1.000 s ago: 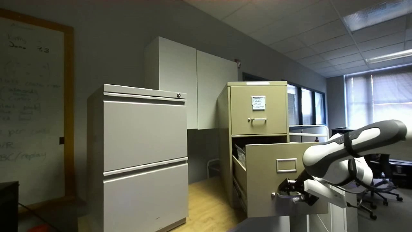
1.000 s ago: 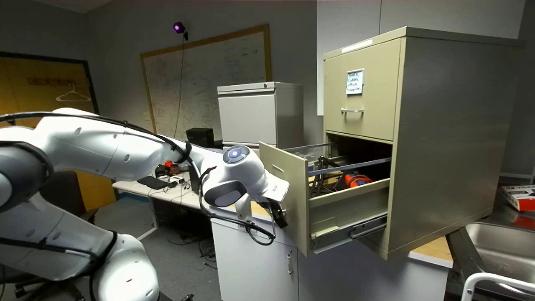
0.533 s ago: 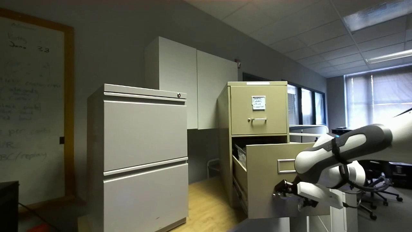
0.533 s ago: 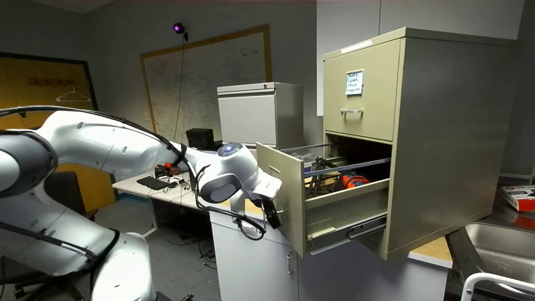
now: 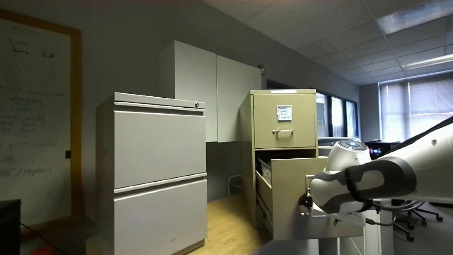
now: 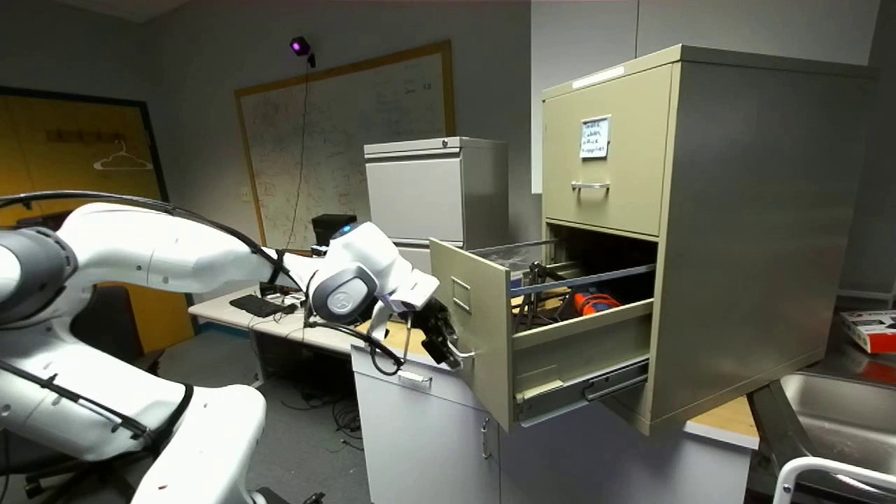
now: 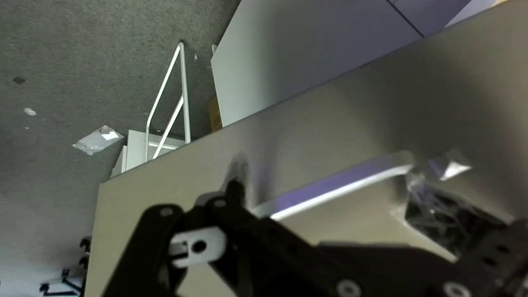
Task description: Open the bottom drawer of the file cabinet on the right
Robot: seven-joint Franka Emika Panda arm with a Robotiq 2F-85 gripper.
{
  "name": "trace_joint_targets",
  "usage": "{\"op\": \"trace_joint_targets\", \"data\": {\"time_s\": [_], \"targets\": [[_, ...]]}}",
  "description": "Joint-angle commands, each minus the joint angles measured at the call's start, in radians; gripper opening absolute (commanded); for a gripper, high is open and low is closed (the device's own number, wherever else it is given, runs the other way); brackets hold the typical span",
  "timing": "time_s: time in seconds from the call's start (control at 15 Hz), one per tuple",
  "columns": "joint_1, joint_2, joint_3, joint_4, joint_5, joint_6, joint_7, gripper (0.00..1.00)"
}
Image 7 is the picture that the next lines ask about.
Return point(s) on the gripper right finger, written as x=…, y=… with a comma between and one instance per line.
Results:
x=495, y=255

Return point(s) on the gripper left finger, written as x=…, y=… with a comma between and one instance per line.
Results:
x=144, y=251

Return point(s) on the grey drawer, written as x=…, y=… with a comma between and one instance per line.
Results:
x=371, y=107

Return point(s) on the grey file cabinet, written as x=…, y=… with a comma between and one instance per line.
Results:
x=330, y=123

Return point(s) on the black metal stand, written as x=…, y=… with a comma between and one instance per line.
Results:
x=62, y=286

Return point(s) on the white box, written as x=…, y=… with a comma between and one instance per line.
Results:
x=136, y=152

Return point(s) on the clear plastic bag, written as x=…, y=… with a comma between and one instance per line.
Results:
x=97, y=140

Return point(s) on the brown board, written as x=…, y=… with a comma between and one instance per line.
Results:
x=214, y=115

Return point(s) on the white paper scrap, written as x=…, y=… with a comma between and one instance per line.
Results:
x=29, y=111

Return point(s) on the white metal tube frame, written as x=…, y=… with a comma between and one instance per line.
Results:
x=185, y=95

